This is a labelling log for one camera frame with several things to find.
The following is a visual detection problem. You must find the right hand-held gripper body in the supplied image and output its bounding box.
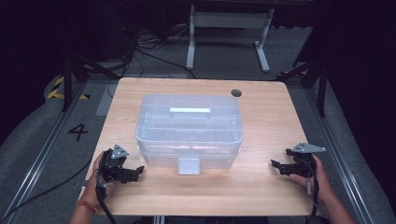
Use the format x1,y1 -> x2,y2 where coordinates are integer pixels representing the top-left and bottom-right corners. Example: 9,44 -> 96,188
285,142 -> 327,179

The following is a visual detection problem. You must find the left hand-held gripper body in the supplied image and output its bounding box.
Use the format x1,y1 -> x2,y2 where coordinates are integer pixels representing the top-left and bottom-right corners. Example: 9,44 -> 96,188
98,144 -> 134,185

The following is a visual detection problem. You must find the clear plastic storage box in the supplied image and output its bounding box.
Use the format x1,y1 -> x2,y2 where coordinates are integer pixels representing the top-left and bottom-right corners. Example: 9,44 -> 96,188
134,93 -> 245,176

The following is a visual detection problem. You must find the person's right hand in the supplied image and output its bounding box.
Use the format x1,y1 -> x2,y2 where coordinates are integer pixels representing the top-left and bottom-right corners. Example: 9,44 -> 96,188
289,154 -> 336,204

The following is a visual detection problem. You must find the person's left hand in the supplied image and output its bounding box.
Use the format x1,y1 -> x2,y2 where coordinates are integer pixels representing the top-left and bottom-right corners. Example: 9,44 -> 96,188
78,151 -> 120,209

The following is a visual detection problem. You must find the black tripod stand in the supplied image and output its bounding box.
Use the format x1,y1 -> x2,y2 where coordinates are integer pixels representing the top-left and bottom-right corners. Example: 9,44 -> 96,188
60,50 -> 121,114
276,54 -> 329,119

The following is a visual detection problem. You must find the yellow black hazard tape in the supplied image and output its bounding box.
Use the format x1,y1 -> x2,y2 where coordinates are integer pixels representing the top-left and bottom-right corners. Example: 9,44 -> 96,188
46,76 -> 92,101

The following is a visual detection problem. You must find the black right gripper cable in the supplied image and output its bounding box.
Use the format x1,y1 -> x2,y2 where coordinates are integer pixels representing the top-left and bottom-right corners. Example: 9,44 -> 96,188
295,155 -> 322,224

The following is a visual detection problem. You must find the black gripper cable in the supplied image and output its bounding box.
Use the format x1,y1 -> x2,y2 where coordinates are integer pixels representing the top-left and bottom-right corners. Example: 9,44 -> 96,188
295,155 -> 322,224
94,169 -> 118,224

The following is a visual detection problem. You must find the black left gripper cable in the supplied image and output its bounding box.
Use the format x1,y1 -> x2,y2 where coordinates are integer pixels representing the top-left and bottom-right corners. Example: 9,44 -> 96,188
94,169 -> 118,224

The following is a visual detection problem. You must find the aluminium floor rail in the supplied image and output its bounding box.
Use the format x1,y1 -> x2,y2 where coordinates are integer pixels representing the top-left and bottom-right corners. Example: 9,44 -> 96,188
302,87 -> 390,224
0,81 -> 87,224

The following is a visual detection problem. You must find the red beaded bracelet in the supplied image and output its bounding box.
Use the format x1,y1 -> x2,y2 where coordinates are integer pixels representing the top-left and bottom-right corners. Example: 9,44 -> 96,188
75,200 -> 98,216

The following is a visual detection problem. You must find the long black floor cable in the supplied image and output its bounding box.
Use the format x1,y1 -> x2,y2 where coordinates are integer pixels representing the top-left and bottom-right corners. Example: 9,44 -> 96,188
0,158 -> 94,222

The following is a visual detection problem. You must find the bundle of black floor cables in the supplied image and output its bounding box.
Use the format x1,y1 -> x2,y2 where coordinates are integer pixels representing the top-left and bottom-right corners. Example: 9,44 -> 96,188
120,15 -> 198,80

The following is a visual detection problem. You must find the white metal table frame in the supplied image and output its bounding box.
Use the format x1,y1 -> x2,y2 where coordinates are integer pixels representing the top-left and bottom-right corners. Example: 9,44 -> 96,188
185,4 -> 276,74

